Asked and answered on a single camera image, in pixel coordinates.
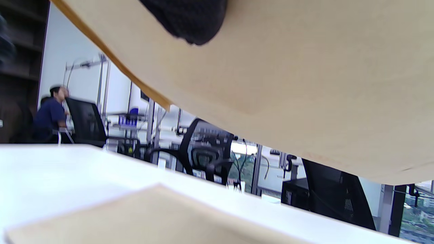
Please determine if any person's right hand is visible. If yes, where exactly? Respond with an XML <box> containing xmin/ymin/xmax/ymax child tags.
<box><xmin>139</xmin><ymin>0</ymin><xmax>228</xmax><ymax>46</ymax></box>

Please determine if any brown paper envelope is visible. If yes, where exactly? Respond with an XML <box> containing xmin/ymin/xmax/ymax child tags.
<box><xmin>51</xmin><ymin>0</ymin><xmax>434</xmax><ymax>186</ymax></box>
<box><xmin>3</xmin><ymin>183</ymin><xmax>305</xmax><ymax>244</ymax></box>

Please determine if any blue plastic basket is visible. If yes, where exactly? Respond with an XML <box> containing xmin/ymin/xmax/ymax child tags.
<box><xmin>118</xmin><ymin>108</ymin><xmax>139</xmax><ymax>126</ymax></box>

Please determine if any dark shelf unit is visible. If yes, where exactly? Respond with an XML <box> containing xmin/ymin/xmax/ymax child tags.
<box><xmin>0</xmin><ymin>0</ymin><xmax>51</xmax><ymax>143</ymax></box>

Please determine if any black computer tower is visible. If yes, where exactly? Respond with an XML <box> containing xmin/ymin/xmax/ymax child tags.
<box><xmin>281</xmin><ymin>178</ymin><xmax>310</xmax><ymax>211</ymax></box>

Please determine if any black clamp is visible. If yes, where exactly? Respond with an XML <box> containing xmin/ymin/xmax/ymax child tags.
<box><xmin>408</xmin><ymin>184</ymin><xmax>421</xmax><ymax>206</ymax></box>

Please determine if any aluminium frame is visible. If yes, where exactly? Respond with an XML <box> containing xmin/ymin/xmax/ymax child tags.
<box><xmin>64</xmin><ymin>54</ymin><xmax>112</xmax><ymax>117</ymax></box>

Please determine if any tangle of black cables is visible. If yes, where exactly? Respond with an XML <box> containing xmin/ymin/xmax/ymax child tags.
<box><xmin>232</xmin><ymin>136</ymin><xmax>250</xmax><ymax>192</ymax></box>

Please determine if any aluminium post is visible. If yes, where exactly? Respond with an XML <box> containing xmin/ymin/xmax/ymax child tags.
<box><xmin>253</xmin><ymin>145</ymin><xmax>264</xmax><ymax>196</ymax></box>

